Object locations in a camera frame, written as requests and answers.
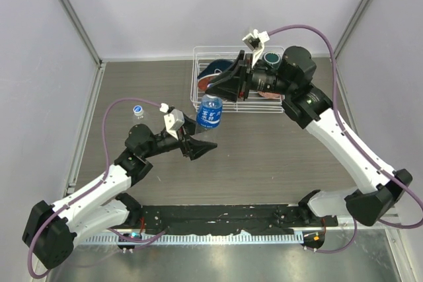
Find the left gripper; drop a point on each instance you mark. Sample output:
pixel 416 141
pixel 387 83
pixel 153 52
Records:
pixel 190 146

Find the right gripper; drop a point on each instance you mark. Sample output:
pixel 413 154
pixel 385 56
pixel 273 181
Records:
pixel 227 86

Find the blue labelled plastic bottle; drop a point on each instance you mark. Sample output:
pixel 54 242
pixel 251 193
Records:
pixel 208 118

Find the white blue bottle cap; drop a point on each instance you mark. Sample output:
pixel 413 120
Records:
pixel 138 110

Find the clear unlabelled plastic bottle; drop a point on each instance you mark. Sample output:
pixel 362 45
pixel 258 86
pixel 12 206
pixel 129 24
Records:
pixel 145 119

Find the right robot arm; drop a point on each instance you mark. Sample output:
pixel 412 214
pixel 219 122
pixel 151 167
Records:
pixel 378 185

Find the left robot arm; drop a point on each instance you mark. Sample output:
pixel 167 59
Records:
pixel 53 230

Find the dark blue plate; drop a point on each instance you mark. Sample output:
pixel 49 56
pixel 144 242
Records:
pixel 216 65

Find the red teal plate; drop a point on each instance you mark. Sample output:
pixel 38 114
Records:
pixel 204 81

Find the pink patterned bowl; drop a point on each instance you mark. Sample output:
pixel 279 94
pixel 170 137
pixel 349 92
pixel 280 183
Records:
pixel 269 95

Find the dark green mug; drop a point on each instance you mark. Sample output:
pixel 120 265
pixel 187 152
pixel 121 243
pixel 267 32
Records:
pixel 272 59

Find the white wire dish rack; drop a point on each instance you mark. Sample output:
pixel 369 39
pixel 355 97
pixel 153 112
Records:
pixel 202 57

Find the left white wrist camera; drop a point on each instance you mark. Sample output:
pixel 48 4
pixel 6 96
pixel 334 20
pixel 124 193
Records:
pixel 173 119

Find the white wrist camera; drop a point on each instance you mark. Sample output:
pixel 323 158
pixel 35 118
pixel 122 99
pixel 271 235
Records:
pixel 255 41
pixel 173 119

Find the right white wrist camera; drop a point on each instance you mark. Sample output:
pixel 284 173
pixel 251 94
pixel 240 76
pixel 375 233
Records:
pixel 255 41

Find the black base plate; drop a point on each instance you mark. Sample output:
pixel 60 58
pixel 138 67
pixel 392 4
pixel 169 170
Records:
pixel 223 220

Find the slotted cable duct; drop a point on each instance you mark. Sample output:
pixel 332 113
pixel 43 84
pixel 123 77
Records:
pixel 109 238

